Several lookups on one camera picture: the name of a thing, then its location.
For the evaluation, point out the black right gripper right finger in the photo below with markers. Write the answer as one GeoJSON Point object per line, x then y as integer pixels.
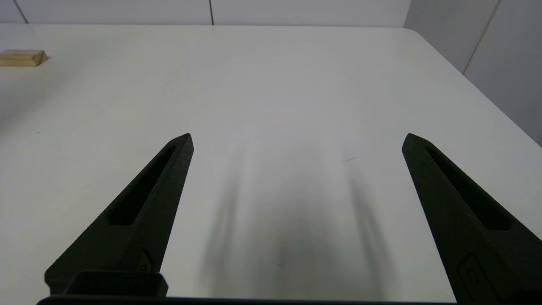
{"type": "Point", "coordinates": [474, 237]}

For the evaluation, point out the small wooden block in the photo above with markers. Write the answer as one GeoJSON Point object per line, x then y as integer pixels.
{"type": "Point", "coordinates": [21, 57]}

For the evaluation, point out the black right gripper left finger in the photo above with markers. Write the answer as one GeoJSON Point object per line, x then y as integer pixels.
{"type": "Point", "coordinates": [142, 220]}

